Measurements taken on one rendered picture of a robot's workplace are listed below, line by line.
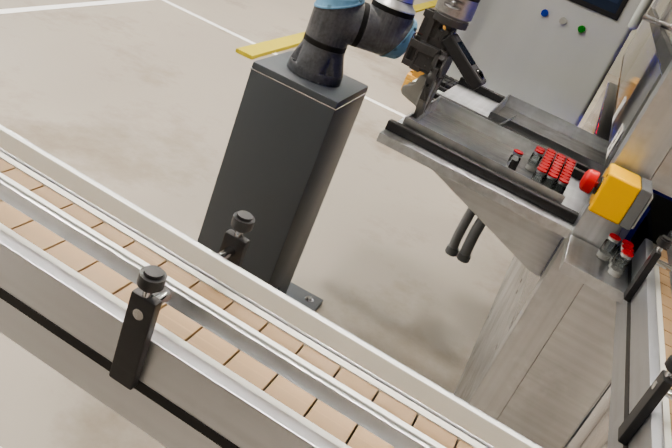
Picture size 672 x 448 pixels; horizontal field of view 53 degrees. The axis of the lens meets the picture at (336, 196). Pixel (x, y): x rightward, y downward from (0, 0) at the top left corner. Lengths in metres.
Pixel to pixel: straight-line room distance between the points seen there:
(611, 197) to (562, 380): 0.42
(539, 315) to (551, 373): 0.12
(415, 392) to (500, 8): 1.78
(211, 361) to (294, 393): 0.07
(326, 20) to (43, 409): 1.14
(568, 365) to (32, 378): 1.22
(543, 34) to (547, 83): 0.15
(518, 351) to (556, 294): 0.15
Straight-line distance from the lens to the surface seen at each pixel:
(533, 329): 1.37
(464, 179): 1.29
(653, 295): 1.07
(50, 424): 1.74
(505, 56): 2.26
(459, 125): 1.56
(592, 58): 2.23
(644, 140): 1.23
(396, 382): 0.58
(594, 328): 1.35
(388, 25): 1.75
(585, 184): 1.17
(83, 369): 0.63
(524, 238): 1.40
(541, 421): 1.47
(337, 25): 1.73
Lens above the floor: 1.31
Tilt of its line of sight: 25 degrees down
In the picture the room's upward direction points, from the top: 22 degrees clockwise
